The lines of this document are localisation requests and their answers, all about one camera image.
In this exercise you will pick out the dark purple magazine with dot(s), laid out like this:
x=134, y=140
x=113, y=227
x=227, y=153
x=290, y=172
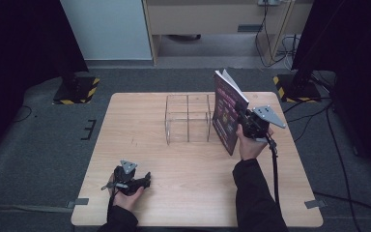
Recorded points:
x=228, y=112

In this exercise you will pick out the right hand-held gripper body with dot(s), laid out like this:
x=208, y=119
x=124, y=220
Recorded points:
x=257, y=125

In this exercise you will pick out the light wooden desk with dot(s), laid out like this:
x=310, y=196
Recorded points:
x=206, y=16

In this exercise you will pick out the person's right hand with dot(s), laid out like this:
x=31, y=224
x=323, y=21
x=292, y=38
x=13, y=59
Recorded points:
x=249, y=148

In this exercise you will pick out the striped black stand base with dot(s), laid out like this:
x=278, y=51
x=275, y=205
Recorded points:
x=77, y=92
x=298, y=90

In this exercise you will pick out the white cabinet panel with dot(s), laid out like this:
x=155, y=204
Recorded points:
x=106, y=29

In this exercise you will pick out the black curtain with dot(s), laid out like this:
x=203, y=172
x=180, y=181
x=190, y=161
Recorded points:
x=19, y=58
x=360, y=64

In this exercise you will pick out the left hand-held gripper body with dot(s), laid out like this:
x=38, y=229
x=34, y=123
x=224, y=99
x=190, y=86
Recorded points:
x=125, y=180

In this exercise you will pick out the person's left hand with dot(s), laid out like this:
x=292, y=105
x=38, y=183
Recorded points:
x=127, y=201

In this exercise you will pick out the clear acrylic divider rack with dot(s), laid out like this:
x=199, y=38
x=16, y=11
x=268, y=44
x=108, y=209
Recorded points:
x=188, y=119

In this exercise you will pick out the grey tape strip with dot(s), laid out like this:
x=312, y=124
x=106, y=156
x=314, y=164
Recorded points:
x=78, y=202
x=315, y=203

